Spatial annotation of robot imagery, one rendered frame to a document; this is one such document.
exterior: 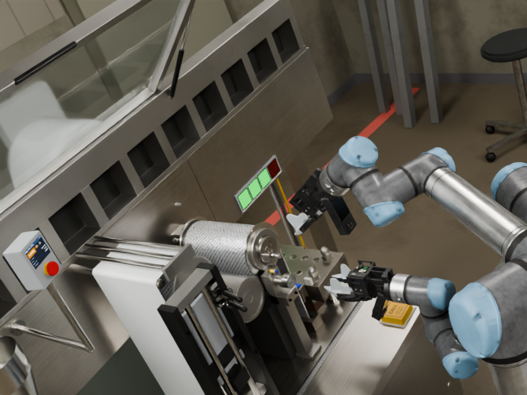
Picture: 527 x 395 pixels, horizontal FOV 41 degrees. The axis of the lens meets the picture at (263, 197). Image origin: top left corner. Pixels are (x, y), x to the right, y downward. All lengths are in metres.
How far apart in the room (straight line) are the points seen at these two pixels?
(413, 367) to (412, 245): 1.78
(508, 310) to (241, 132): 1.32
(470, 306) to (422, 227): 2.77
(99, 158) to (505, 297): 1.15
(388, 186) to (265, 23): 1.10
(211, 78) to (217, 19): 2.67
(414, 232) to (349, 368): 2.06
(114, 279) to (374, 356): 0.74
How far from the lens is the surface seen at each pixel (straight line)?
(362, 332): 2.10
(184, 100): 2.17
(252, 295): 1.93
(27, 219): 1.84
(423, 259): 3.78
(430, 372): 2.28
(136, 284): 1.73
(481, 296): 1.25
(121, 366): 2.09
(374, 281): 1.87
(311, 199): 1.68
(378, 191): 1.52
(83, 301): 1.96
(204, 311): 1.65
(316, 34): 5.65
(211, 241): 1.99
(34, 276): 1.48
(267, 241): 1.93
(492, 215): 1.42
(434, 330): 1.84
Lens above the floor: 2.28
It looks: 28 degrees down
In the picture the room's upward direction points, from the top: 23 degrees counter-clockwise
